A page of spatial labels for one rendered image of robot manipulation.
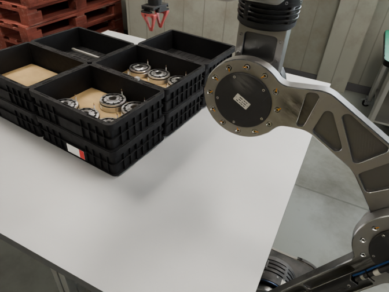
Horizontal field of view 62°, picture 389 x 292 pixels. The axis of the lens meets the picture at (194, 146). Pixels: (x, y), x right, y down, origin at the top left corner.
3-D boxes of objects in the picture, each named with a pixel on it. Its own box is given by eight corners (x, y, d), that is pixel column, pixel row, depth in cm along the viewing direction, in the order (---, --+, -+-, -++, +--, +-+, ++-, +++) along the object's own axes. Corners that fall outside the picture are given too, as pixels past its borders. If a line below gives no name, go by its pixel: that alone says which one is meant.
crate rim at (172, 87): (206, 70, 143) (206, 65, 141) (166, 96, 122) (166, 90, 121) (136, 48, 159) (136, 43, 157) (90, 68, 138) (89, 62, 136)
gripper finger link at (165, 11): (146, 28, 136) (145, 5, 131) (157, 25, 141) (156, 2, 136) (160, 32, 134) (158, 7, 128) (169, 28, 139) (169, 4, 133)
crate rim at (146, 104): (166, 96, 122) (166, 90, 121) (110, 132, 101) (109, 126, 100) (90, 68, 138) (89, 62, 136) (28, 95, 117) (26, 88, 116)
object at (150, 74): (173, 73, 149) (174, 72, 149) (160, 81, 143) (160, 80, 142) (157, 68, 154) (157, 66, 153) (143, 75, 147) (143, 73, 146)
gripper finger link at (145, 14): (141, 30, 134) (139, 6, 128) (151, 26, 139) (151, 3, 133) (154, 33, 131) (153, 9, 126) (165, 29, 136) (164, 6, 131)
